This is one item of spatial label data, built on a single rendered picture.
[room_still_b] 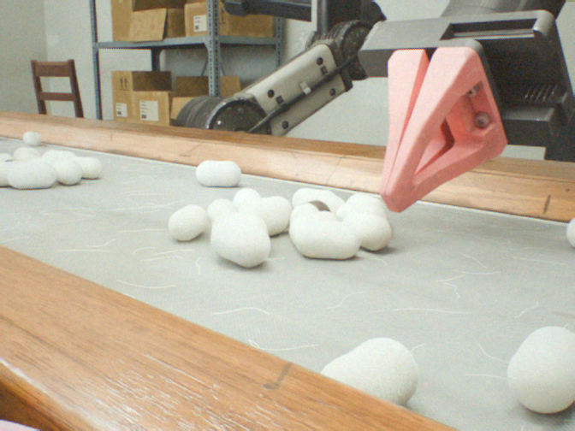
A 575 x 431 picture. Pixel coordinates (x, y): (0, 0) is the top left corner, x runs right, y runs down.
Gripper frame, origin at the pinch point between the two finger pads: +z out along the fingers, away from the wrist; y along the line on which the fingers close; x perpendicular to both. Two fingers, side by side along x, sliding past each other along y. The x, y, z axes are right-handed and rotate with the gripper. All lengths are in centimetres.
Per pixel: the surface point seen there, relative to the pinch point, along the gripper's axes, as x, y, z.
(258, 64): 138, -232, -173
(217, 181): 7.9, -23.0, -4.5
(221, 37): 101, -211, -148
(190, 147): 12.4, -36.5, -11.5
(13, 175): -0.6, -33.9, 3.9
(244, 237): -2.5, -4.5, 5.8
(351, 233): 0.8, -1.8, 2.4
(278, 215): 1.6, -7.8, 1.7
